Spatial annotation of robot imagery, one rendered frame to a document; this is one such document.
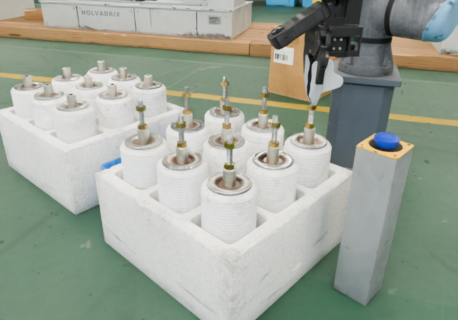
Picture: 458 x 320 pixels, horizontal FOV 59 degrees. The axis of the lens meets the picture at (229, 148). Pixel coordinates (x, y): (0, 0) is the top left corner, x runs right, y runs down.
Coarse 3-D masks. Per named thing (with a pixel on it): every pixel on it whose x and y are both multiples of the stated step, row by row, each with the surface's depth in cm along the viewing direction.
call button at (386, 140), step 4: (380, 132) 68; (384, 132) 68; (376, 136) 67; (380, 136) 67; (384, 136) 67; (388, 136) 67; (392, 136) 67; (396, 136) 67; (376, 140) 66; (380, 140) 66; (384, 140) 66; (388, 140) 65; (392, 140) 65; (396, 140) 66; (376, 144) 67; (380, 144) 66; (384, 144) 66; (388, 144) 65; (392, 144) 65; (396, 144) 66; (388, 148) 66
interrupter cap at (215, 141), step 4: (212, 136) 84; (216, 136) 85; (220, 136) 85; (236, 136) 85; (240, 136) 85; (208, 140) 83; (212, 140) 83; (216, 140) 83; (220, 140) 84; (236, 140) 83; (240, 140) 83; (244, 140) 83; (212, 144) 81; (216, 144) 81; (220, 144) 81; (236, 144) 81; (240, 144) 81; (220, 148) 80; (224, 148) 80
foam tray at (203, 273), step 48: (144, 192) 79; (336, 192) 83; (144, 240) 79; (192, 240) 67; (240, 240) 66; (288, 240) 74; (336, 240) 92; (192, 288) 72; (240, 288) 66; (288, 288) 80
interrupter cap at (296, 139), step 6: (294, 138) 84; (300, 138) 85; (318, 138) 84; (324, 138) 84; (294, 144) 82; (300, 144) 82; (306, 144) 82; (312, 144) 82; (318, 144) 82; (324, 144) 81
